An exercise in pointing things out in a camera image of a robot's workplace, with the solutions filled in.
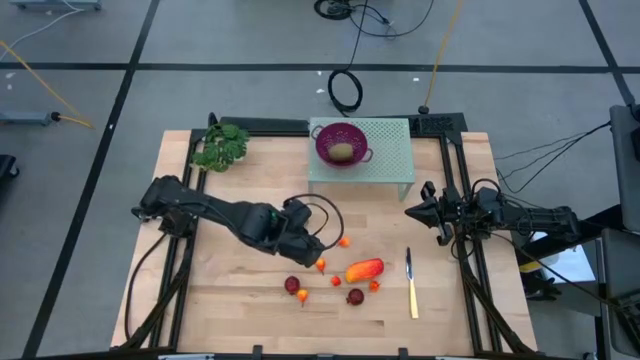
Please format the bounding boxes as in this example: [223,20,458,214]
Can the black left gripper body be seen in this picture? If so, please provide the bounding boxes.
[277,223,322,257]

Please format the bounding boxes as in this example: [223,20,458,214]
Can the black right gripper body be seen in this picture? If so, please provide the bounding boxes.
[422,180,471,247]

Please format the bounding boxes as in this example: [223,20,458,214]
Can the orange yellow mango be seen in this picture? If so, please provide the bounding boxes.
[344,257,386,285]

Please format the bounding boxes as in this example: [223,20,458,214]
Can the yellow-green fruit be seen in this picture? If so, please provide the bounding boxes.
[328,142,354,162]

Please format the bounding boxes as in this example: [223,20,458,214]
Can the maroon plastic colander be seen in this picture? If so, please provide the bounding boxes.
[310,122,375,169]

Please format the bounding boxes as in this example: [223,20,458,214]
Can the pale green perforated riser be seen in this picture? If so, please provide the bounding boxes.
[307,117,416,202]

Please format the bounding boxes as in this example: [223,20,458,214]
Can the green plant in white pot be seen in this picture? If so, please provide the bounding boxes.
[191,123,250,174]

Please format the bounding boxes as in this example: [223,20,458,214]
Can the black diagonal beam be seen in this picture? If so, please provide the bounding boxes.
[514,203,621,264]

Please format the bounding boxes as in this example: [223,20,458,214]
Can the grey panel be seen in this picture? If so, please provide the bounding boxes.
[599,227,640,359]

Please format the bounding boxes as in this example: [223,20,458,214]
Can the grey power strip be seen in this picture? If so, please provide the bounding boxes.
[0,110,62,127]

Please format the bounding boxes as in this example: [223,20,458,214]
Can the black floor object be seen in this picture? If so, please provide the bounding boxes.
[0,153,21,180]

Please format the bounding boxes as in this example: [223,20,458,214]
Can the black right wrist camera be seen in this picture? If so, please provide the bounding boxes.
[441,187,465,215]

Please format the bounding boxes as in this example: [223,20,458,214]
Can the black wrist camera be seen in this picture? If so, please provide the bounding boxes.
[284,198,312,228]
[441,187,465,215]

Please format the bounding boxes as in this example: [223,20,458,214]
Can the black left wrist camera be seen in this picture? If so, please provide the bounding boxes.
[284,198,312,228]

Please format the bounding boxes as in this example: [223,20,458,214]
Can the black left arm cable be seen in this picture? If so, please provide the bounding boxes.
[282,193,346,251]

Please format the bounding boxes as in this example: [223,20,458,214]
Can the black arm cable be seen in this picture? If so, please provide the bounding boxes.
[282,193,346,251]
[449,177,531,261]

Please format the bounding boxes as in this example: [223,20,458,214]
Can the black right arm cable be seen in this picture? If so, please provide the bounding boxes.
[449,177,531,261]

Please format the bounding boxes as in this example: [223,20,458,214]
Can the knife with yellow handle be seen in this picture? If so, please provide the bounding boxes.
[405,246,420,320]

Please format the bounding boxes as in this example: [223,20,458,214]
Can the black metal rig frame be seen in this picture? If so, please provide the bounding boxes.
[122,112,539,359]

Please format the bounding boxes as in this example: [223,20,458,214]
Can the black coiled floor cable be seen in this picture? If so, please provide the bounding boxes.
[327,0,371,115]

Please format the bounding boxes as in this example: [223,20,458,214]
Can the yellow hanging cable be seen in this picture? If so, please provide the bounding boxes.
[418,0,465,115]

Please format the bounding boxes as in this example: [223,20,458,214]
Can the black floor cable bundle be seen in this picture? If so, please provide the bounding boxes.
[313,0,436,40]

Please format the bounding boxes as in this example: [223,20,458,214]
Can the yellow floor cable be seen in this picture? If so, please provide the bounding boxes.
[0,39,95,130]

